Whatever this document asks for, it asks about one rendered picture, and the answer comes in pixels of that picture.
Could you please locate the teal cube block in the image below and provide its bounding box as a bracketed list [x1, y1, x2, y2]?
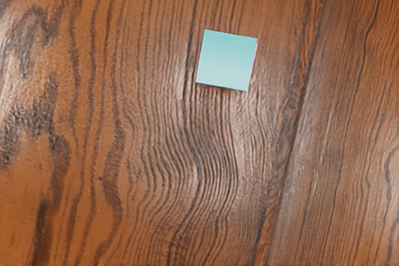
[195, 29, 259, 93]

